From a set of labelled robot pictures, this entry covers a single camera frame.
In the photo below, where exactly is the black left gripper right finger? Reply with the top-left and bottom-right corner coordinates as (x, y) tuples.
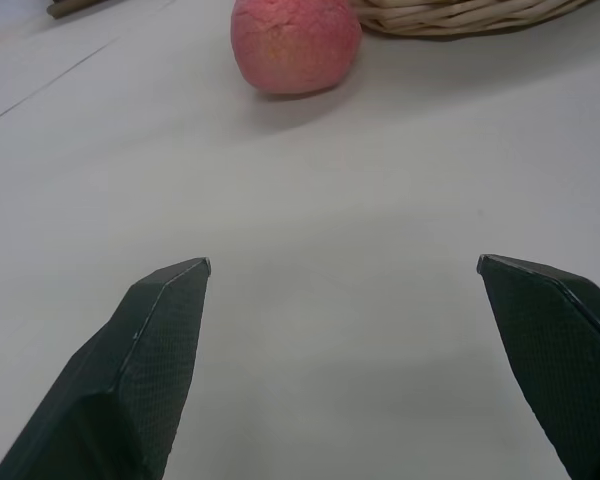
(476, 253), (600, 480)

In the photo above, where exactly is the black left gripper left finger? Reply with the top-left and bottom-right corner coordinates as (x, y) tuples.
(0, 257), (212, 480)

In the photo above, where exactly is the wicker basket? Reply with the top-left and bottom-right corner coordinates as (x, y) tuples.
(350, 0), (600, 37)

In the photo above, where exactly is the red apple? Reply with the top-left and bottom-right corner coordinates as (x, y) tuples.
(230, 0), (364, 95)

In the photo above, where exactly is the brown wooden stick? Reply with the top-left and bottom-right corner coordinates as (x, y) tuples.
(47, 0), (112, 20)

